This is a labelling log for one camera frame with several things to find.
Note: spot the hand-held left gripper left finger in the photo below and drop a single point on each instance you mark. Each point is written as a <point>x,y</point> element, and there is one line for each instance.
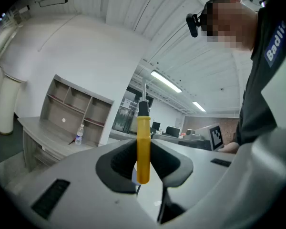
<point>85,175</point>

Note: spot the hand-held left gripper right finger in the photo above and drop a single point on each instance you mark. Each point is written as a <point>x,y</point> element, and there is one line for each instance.
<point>205,166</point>

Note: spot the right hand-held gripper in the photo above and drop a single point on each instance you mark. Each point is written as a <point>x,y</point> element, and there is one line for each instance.
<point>215,137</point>

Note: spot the person's right forearm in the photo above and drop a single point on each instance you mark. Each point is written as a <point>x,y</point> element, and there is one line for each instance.
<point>231,148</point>

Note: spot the long ceiling light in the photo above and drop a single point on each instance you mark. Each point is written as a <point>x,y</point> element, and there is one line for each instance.
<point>199,106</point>
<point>165,80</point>

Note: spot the black pen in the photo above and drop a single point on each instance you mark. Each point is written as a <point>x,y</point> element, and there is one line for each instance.
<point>72,142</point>

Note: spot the clear plastic water bottle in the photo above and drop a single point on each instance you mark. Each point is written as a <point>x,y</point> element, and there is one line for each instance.
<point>79,135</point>

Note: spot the black computer monitor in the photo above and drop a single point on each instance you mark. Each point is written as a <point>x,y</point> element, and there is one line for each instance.
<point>172,131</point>
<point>156,126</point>

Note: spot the grey wooden desk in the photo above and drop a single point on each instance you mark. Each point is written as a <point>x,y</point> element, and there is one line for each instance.
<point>47,137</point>

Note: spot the person's dark shirt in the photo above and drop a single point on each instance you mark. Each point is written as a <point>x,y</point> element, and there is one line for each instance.
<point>259,99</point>

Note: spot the grey wooden shelf hutch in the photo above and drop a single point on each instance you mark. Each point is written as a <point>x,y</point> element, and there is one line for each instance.
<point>78,106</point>

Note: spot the dark glass partition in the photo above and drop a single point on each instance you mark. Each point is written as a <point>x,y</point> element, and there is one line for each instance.
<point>126,113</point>

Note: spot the white upright roll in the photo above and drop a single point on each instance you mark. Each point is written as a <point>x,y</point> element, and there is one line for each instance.
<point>7,104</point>

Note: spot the person's head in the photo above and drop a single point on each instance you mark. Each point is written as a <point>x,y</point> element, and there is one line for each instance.
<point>231,20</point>

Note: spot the black framed ceiling panel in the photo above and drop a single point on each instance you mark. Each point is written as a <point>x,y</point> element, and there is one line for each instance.
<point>53,1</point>

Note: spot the black head camera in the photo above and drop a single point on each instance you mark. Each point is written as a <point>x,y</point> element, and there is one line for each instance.
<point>193,24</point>

